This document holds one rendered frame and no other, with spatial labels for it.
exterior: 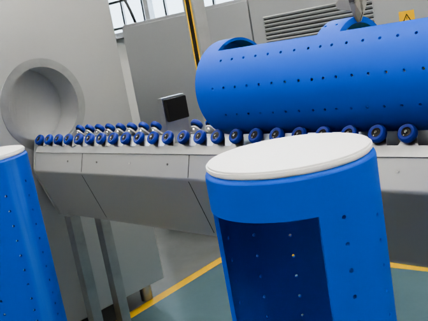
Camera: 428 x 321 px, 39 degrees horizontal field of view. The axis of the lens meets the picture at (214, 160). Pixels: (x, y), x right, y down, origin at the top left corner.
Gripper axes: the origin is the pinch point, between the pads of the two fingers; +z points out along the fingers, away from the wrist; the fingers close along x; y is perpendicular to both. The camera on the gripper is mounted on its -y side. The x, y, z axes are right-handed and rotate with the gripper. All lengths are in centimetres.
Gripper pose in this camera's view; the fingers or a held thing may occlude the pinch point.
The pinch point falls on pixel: (360, 16)
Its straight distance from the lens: 154.4
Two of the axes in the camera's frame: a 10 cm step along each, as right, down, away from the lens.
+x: -6.9, 2.6, -6.8
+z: 1.7, 9.7, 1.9
